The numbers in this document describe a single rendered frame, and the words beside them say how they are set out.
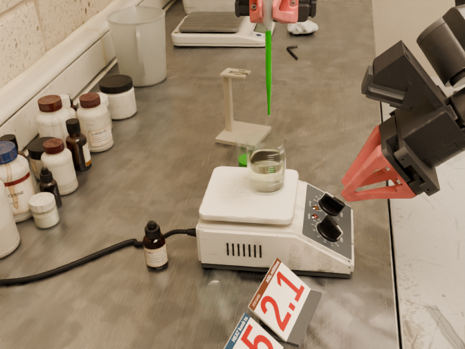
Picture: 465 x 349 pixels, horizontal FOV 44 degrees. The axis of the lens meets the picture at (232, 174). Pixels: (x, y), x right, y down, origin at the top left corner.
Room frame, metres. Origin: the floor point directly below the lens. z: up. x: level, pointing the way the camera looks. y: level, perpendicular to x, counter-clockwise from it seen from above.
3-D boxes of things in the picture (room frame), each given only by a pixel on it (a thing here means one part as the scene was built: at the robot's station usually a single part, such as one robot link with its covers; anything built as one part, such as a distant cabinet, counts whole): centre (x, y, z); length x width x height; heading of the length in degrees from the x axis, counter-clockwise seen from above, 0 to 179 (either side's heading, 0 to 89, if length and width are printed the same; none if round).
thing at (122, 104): (1.09, 0.22, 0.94); 0.07 x 0.07 x 0.07
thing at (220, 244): (0.63, -0.05, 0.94); 0.22 x 0.13 x 0.08; 79
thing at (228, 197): (0.64, -0.02, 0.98); 0.12 x 0.12 x 0.01; 79
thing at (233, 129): (0.96, -0.02, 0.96); 0.08 x 0.08 x 0.13; 64
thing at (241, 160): (0.83, -0.03, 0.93); 0.04 x 0.04 x 0.06
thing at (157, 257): (0.61, 0.11, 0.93); 0.03 x 0.03 x 0.07
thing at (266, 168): (0.65, -0.04, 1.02); 0.06 x 0.05 x 0.08; 113
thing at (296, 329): (0.50, -0.06, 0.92); 0.09 x 0.06 x 0.04; 154
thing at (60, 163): (0.81, 0.28, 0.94); 0.05 x 0.05 x 0.09
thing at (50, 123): (0.93, 0.31, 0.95); 0.06 x 0.06 x 0.11
